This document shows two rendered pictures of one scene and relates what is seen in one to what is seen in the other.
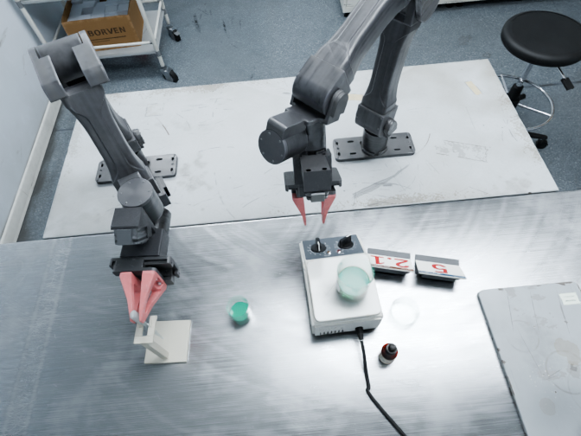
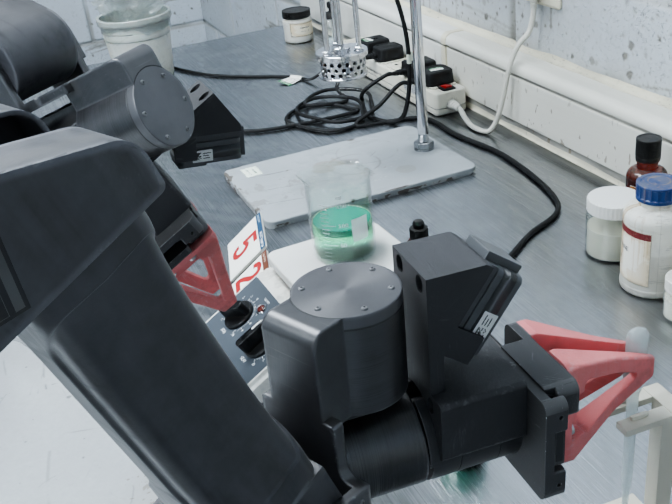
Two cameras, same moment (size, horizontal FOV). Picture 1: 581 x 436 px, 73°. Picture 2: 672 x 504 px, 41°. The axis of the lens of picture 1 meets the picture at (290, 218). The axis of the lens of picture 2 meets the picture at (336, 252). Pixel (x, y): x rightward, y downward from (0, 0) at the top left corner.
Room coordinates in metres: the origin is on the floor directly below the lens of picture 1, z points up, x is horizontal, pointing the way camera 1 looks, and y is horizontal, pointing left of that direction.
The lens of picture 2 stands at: (0.52, 0.61, 1.39)
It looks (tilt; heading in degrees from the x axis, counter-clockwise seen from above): 28 degrees down; 251
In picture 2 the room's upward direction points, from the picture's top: 7 degrees counter-clockwise
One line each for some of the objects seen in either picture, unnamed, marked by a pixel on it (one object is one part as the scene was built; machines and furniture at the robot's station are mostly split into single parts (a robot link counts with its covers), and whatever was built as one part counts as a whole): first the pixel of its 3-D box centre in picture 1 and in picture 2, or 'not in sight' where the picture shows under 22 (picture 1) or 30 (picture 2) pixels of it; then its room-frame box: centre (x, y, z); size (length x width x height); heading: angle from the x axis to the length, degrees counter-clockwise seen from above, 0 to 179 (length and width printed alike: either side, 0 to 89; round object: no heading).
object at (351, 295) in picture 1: (354, 278); (338, 215); (0.27, -0.10, 1.03); 0.07 x 0.06 x 0.08; 145
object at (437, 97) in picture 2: not in sight; (395, 70); (-0.11, -0.78, 0.92); 0.40 x 0.06 x 0.04; 90
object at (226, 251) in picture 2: (439, 266); (240, 247); (0.32, -0.29, 0.92); 0.09 x 0.06 x 0.04; 76
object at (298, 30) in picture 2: not in sight; (297, 24); (-0.08, -1.18, 0.93); 0.06 x 0.06 x 0.06
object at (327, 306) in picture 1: (342, 286); (345, 263); (0.27, -0.08, 0.98); 0.12 x 0.12 x 0.01; 2
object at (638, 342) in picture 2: not in sight; (638, 361); (0.22, 0.26, 1.06); 0.01 x 0.01 x 0.04; 87
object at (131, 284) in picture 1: (145, 293); (571, 373); (0.26, 0.25, 1.06); 0.09 x 0.07 x 0.07; 177
